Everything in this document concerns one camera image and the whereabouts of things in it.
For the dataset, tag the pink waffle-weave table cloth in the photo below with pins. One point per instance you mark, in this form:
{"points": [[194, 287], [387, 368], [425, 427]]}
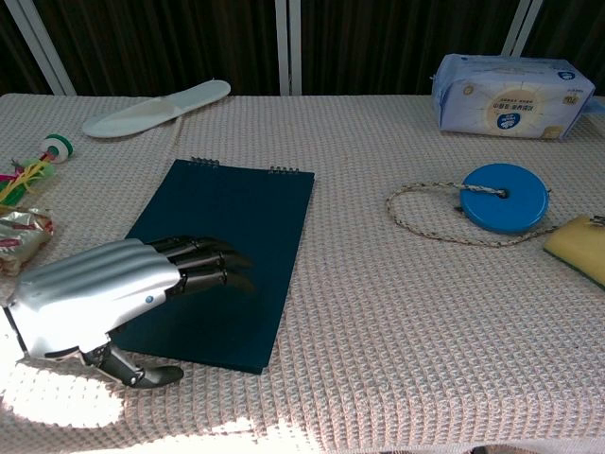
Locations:
{"points": [[402, 331]]}

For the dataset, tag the yellow green sponge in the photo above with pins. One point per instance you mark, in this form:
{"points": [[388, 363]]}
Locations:
{"points": [[579, 246]]}

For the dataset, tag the blue round disc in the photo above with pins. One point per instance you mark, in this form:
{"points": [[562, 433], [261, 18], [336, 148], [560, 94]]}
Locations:
{"points": [[506, 198]]}

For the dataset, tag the white metal frame bar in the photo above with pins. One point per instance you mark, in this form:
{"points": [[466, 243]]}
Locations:
{"points": [[288, 45], [520, 26], [40, 42]]}

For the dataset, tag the shiny foil snack bag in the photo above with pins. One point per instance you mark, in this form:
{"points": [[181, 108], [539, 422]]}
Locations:
{"points": [[21, 236]]}

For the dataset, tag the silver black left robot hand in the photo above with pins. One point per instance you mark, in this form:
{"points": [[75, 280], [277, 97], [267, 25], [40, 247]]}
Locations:
{"points": [[90, 279]]}

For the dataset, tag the colourful feather shuttlecock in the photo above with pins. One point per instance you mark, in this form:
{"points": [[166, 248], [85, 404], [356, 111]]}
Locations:
{"points": [[33, 172]]}

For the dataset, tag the dark blue spiral notebook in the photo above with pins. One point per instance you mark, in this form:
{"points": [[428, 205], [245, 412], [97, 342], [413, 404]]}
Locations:
{"points": [[227, 227]]}

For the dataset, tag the blue white tissue pack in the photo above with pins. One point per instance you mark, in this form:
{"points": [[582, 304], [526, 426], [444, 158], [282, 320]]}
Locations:
{"points": [[513, 97]]}

